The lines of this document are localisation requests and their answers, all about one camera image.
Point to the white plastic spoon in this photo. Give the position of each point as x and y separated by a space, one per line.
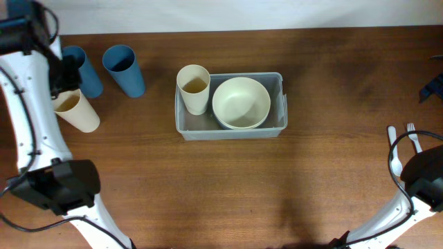
396 163

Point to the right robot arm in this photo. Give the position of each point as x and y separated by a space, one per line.
419 195

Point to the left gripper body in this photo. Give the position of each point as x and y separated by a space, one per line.
64 75

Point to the blue cup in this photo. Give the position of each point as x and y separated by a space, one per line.
91 86
121 63

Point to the blue bowl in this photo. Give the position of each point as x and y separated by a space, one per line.
240 123

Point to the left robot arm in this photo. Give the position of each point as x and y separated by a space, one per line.
34 73

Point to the cream bowl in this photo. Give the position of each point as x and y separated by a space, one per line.
241 103

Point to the cream cup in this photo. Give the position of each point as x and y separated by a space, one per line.
74 108
193 82

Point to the clear plastic container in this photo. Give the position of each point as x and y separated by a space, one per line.
206 126

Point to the left blue cup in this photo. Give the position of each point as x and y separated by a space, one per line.
91 86

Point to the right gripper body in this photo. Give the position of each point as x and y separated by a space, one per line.
436 84

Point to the right blue cup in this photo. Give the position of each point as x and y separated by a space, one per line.
121 63

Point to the white plastic fork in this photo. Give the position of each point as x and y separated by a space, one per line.
414 137

